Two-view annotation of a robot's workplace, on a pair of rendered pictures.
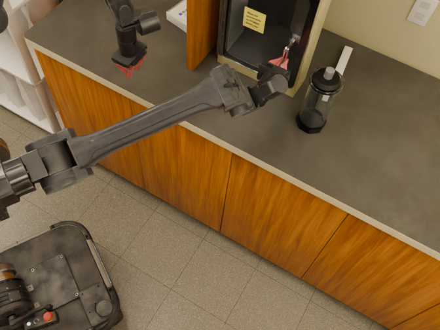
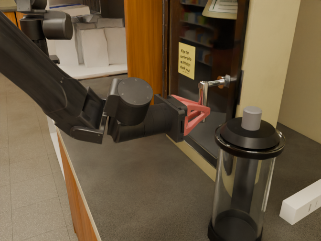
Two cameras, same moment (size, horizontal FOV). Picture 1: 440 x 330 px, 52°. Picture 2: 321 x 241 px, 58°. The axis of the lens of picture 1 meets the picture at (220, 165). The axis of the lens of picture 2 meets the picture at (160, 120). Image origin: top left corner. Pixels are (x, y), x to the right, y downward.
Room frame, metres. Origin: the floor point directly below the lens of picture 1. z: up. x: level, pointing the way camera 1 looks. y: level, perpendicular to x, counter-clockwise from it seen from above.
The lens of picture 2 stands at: (0.58, -0.45, 1.39)
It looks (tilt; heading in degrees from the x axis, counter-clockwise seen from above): 26 degrees down; 40
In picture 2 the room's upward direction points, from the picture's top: straight up
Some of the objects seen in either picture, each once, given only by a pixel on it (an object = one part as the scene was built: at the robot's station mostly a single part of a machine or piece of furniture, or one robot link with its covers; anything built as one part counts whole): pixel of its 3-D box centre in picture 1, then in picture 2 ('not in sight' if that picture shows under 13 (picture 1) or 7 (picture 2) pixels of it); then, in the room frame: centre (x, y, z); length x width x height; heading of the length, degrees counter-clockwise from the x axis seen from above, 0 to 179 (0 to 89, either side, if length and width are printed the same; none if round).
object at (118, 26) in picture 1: (128, 30); (35, 28); (0.98, 0.31, 1.27); 0.07 x 0.06 x 0.07; 126
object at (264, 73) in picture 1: (269, 82); (156, 119); (0.96, -0.12, 1.15); 0.10 x 0.07 x 0.07; 66
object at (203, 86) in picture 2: (287, 54); (209, 99); (1.07, -0.17, 1.17); 0.05 x 0.03 x 0.10; 156
